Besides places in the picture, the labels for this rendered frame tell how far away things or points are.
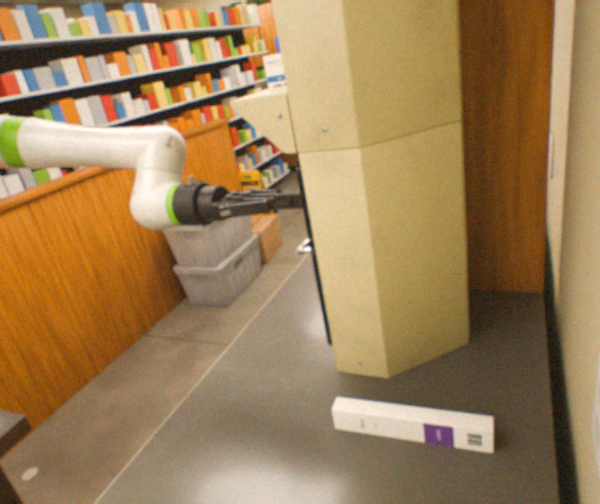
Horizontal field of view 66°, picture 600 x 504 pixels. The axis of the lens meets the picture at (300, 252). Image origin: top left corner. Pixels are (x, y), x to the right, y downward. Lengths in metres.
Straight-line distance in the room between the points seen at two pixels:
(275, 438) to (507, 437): 0.40
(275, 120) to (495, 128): 0.51
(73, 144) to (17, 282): 1.66
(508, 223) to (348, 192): 0.49
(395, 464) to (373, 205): 0.43
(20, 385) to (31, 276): 0.56
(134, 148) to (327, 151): 0.48
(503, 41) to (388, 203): 0.44
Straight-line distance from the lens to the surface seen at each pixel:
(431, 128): 0.83
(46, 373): 2.91
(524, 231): 1.18
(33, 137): 1.20
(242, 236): 3.43
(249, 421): 0.95
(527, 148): 1.11
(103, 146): 1.12
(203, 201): 0.96
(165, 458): 0.95
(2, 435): 1.23
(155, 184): 1.04
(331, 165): 0.78
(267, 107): 0.81
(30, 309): 2.79
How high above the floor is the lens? 1.57
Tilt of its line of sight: 24 degrees down
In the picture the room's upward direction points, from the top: 11 degrees counter-clockwise
